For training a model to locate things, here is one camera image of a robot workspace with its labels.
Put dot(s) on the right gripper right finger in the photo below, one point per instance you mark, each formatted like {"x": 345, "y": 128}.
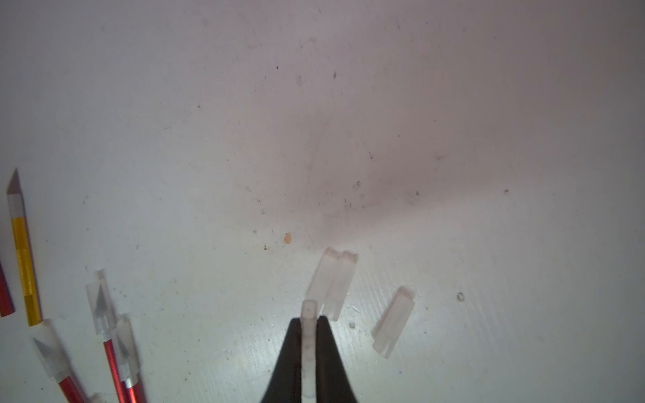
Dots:
{"x": 332, "y": 382}

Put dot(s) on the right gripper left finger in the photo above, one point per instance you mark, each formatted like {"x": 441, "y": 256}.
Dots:
{"x": 285, "y": 384}

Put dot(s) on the clear protective cap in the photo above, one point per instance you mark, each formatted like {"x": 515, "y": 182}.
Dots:
{"x": 390, "y": 327}
{"x": 308, "y": 322}
{"x": 323, "y": 277}
{"x": 340, "y": 285}

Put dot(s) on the red carving knife short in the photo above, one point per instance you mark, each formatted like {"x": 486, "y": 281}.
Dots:
{"x": 57, "y": 366}

